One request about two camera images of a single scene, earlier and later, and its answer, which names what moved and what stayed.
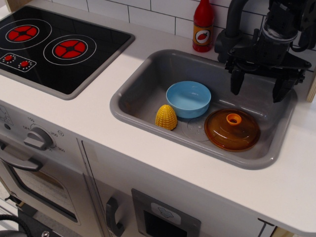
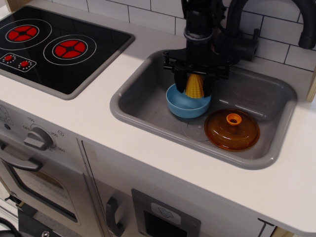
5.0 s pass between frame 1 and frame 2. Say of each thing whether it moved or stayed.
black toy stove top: stayed
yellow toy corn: moved
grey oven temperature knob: stayed
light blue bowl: stayed
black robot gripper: moved
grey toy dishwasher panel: stayed
